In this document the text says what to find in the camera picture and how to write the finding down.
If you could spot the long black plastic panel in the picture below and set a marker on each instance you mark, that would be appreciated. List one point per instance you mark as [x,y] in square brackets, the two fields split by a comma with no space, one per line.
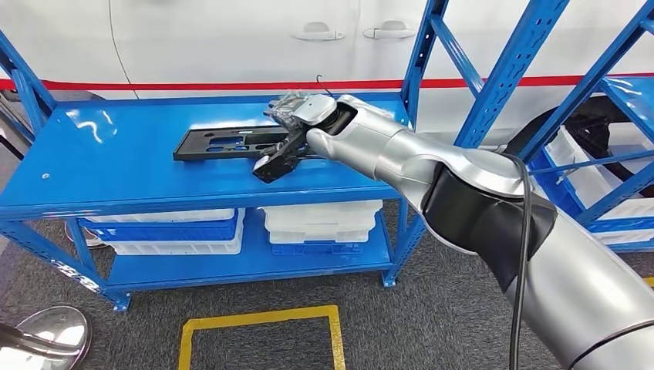
[184,150]

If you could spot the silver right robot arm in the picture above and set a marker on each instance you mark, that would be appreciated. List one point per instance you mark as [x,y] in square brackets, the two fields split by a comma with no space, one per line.
[388,148]

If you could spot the blue metal shelf rack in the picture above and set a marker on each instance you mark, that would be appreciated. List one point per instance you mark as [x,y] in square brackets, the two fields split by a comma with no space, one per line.
[128,178]
[633,99]

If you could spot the black rubber car part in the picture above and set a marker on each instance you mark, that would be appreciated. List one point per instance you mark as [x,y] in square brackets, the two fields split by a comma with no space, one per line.
[592,127]

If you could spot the yellow floor tape square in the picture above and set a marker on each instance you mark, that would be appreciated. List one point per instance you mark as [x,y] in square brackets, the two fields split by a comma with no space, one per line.
[255,317]
[650,281]

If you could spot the red barrier belt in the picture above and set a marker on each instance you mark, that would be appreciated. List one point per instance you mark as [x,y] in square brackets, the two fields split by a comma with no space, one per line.
[204,85]

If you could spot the white car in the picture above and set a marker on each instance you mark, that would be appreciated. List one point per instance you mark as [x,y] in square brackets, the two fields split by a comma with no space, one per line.
[204,41]

